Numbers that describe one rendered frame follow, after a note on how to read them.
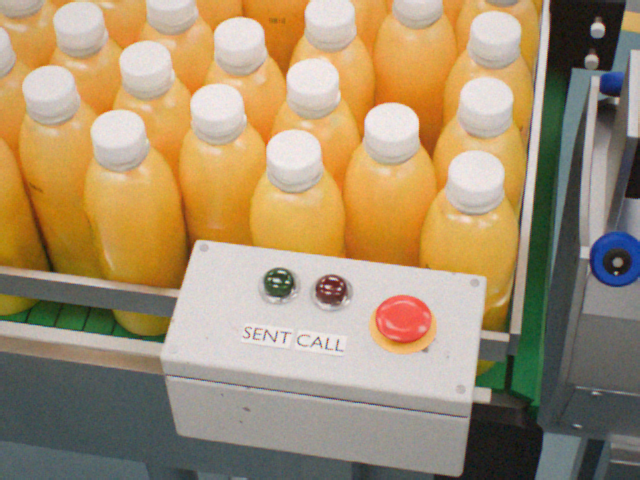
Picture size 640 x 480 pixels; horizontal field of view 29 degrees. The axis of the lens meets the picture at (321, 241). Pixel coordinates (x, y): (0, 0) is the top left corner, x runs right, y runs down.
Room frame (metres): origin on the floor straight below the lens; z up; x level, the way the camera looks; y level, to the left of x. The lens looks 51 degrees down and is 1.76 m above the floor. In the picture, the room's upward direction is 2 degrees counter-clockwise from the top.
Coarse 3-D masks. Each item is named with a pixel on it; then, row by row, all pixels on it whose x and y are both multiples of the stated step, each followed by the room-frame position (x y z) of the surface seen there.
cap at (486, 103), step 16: (480, 80) 0.67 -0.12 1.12; (496, 80) 0.67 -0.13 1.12; (464, 96) 0.65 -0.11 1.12; (480, 96) 0.65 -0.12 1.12; (496, 96) 0.65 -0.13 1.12; (512, 96) 0.65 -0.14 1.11; (464, 112) 0.64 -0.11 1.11; (480, 112) 0.64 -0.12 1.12; (496, 112) 0.64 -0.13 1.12; (480, 128) 0.64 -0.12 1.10
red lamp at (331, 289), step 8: (320, 280) 0.49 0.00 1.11; (328, 280) 0.49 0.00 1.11; (336, 280) 0.49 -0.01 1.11; (344, 280) 0.49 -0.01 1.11; (320, 288) 0.49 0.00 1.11; (328, 288) 0.49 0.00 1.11; (336, 288) 0.49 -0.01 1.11; (344, 288) 0.49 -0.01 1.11; (320, 296) 0.48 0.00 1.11; (328, 296) 0.48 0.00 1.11; (336, 296) 0.48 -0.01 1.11; (344, 296) 0.48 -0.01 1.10; (328, 304) 0.48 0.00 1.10
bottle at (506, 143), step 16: (448, 128) 0.66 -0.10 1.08; (464, 128) 0.64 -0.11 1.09; (496, 128) 0.64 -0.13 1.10; (512, 128) 0.65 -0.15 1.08; (448, 144) 0.64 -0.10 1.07; (464, 144) 0.64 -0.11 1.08; (480, 144) 0.63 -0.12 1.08; (496, 144) 0.63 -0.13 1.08; (512, 144) 0.64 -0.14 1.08; (432, 160) 0.66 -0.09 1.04; (448, 160) 0.64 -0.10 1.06; (512, 160) 0.63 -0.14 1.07; (512, 176) 0.63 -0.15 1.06; (512, 192) 0.62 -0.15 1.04
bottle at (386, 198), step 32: (352, 160) 0.63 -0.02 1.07; (384, 160) 0.61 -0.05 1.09; (416, 160) 0.62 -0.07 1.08; (352, 192) 0.61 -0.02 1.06; (384, 192) 0.60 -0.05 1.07; (416, 192) 0.60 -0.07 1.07; (352, 224) 0.61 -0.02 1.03; (384, 224) 0.59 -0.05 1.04; (416, 224) 0.60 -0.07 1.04; (352, 256) 0.61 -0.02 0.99; (384, 256) 0.59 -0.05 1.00; (416, 256) 0.60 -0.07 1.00
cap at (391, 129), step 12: (384, 108) 0.64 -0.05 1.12; (396, 108) 0.64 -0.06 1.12; (408, 108) 0.64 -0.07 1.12; (372, 120) 0.63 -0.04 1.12; (384, 120) 0.63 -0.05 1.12; (396, 120) 0.63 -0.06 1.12; (408, 120) 0.63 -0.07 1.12; (372, 132) 0.62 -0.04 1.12; (384, 132) 0.62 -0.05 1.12; (396, 132) 0.62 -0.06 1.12; (408, 132) 0.62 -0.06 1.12; (372, 144) 0.62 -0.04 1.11; (384, 144) 0.61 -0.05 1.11; (396, 144) 0.61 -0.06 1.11; (408, 144) 0.61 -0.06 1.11; (396, 156) 0.61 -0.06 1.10
